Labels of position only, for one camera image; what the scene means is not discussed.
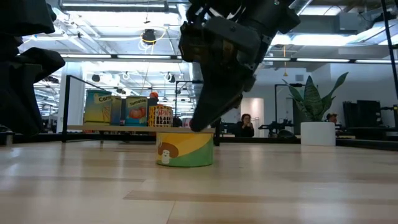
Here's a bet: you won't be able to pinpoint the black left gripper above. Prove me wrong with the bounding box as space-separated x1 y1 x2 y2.
0 34 66 138

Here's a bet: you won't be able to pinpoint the spicy black beans can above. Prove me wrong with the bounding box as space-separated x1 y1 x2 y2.
148 104 174 128

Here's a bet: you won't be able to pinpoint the yellow hanging pendant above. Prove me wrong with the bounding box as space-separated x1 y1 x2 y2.
282 45 289 77

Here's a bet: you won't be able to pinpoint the green snake plant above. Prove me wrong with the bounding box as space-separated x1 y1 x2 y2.
282 72 349 123

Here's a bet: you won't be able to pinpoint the tomatoes can blue label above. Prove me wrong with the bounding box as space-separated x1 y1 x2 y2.
124 95 149 127

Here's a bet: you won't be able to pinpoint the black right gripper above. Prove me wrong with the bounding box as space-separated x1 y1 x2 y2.
179 17 268 132

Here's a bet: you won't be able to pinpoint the person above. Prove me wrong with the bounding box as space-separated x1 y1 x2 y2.
234 113 256 138
325 112 339 125

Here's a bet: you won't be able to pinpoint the carrots can yellow blue label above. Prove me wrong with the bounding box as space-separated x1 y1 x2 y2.
83 89 113 125

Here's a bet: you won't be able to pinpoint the black monitors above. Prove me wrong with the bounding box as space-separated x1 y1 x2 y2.
343 100 382 128

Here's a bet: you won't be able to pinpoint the white round planter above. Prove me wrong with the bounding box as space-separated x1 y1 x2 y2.
300 121 336 147

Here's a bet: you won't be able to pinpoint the thin black pole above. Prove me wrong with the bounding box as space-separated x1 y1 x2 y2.
381 0 398 99

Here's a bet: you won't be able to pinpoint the black ceiling camera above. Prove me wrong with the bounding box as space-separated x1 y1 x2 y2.
142 29 157 46

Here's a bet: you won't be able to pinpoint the black metal stand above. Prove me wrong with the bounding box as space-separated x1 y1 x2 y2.
274 83 307 125

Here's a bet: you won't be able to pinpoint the black ceiling light rail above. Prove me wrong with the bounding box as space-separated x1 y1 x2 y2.
262 57 398 65

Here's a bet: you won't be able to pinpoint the mushroom can yellow green label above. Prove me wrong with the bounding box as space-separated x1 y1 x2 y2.
155 130 215 168

